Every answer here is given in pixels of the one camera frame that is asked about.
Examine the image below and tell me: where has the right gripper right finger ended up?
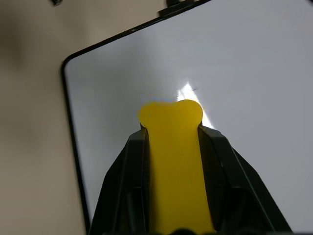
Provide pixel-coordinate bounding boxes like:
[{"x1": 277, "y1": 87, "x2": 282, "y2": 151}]
[{"x1": 197, "y1": 124, "x2": 293, "y2": 235}]

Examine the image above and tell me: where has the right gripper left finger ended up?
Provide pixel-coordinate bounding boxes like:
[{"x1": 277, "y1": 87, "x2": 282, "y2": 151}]
[{"x1": 88, "y1": 121, "x2": 153, "y2": 235}]

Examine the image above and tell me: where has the yellow bone-shaped object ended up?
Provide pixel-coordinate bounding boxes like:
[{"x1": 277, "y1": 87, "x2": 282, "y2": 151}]
[{"x1": 136, "y1": 98, "x2": 217, "y2": 234}]

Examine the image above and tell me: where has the black-framed whiteboard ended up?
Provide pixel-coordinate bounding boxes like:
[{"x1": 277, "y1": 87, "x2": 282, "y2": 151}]
[{"x1": 60, "y1": 0, "x2": 313, "y2": 235}]

